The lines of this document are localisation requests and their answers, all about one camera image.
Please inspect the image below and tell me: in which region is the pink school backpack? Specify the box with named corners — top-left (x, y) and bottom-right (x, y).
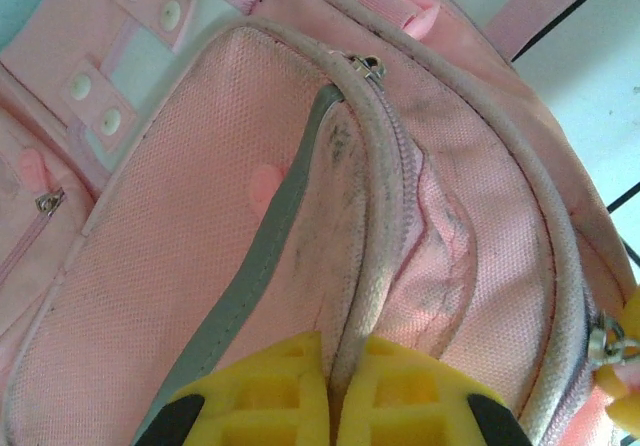
top-left (0, 0), bottom-right (640, 446)

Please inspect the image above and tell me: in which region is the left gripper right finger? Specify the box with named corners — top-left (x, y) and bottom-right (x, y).
top-left (331, 334), bottom-right (527, 446)

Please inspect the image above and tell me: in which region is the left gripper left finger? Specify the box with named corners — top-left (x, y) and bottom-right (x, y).
top-left (134, 329), bottom-right (332, 446)

